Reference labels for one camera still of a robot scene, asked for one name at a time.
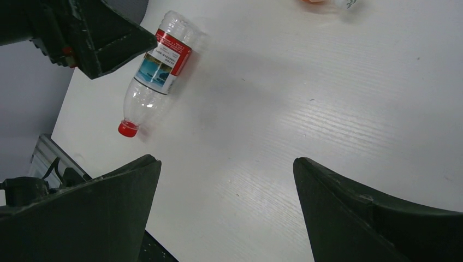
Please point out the orange tinted bottle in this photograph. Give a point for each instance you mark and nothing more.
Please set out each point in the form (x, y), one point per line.
(340, 4)

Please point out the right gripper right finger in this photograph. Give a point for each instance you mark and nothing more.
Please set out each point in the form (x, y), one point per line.
(349, 221)

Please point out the aluminium frame rail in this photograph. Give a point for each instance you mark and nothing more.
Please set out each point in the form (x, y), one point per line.
(50, 163)

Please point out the clear bottle red teal label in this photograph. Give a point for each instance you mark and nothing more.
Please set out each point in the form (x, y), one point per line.
(147, 95)

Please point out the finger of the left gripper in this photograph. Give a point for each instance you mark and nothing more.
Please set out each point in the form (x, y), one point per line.
(108, 34)

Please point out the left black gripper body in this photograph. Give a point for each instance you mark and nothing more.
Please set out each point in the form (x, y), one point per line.
(34, 21)

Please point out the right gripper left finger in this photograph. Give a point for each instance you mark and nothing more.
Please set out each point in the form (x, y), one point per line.
(103, 219)

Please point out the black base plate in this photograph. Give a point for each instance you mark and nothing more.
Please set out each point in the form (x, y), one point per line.
(152, 251)

